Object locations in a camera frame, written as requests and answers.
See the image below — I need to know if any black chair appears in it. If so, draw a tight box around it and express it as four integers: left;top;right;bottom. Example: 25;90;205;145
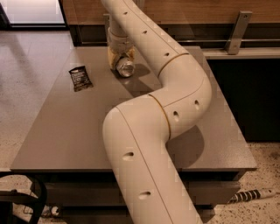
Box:
0;174;47;224

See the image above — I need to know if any grey table with drawers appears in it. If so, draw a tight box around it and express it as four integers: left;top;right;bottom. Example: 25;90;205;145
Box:
10;45;259;224

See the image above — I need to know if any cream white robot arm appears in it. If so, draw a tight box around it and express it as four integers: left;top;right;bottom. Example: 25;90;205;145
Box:
101;0;212;224

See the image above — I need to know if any left metal bracket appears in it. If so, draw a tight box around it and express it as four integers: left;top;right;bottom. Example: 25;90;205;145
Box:
103;13;110;39

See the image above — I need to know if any black snack packet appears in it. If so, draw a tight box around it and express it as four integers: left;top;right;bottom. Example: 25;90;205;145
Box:
69;66;94;92

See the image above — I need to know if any wooden wall panel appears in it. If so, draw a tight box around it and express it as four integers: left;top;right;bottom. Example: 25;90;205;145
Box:
60;0;280;25

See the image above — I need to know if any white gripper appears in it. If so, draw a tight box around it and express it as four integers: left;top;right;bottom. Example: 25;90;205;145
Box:
108;27;135;70

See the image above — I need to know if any black white striped cable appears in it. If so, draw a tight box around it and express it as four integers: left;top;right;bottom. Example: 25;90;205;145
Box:
227;187;277;205

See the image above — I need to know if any metal bracket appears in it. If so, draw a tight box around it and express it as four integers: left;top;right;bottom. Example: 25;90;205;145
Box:
103;13;110;39
225;10;253;55

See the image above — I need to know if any white round floor object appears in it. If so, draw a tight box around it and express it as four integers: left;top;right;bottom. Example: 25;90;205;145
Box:
51;206;60;217

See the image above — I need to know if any right metal bracket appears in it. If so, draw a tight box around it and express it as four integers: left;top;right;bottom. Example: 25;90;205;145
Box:
225;10;253;55

